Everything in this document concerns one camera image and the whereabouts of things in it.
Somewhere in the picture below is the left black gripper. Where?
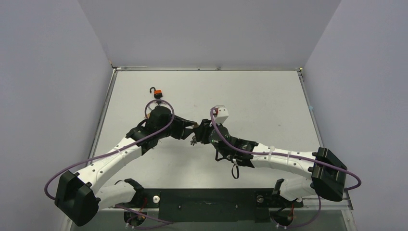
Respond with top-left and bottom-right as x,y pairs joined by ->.
157,115 -> 197,140

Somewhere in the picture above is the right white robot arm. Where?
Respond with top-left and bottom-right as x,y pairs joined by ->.
192,119 -> 347,205

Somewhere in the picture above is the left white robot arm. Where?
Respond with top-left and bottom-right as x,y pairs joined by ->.
54,106 -> 197,226

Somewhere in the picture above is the orange padlock with key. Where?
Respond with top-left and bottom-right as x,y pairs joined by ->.
149,87 -> 163,100

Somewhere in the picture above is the large brass padlock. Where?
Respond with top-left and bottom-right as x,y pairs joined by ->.
148,101 -> 160,110

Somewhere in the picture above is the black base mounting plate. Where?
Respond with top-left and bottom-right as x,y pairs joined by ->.
121,188 -> 304,222

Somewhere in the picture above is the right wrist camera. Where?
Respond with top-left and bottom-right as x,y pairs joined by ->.
211,105 -> 229,125

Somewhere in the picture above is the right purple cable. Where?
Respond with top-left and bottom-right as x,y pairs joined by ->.
209,107 -> 362,230

